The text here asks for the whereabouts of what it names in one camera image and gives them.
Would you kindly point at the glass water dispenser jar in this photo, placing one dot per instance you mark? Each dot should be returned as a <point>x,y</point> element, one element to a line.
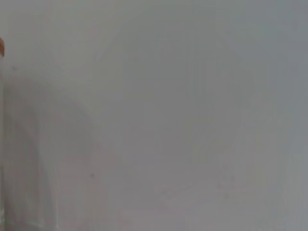
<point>1,144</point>

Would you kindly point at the wooden jar lid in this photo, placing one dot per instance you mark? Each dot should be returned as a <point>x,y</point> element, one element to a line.
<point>1,47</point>

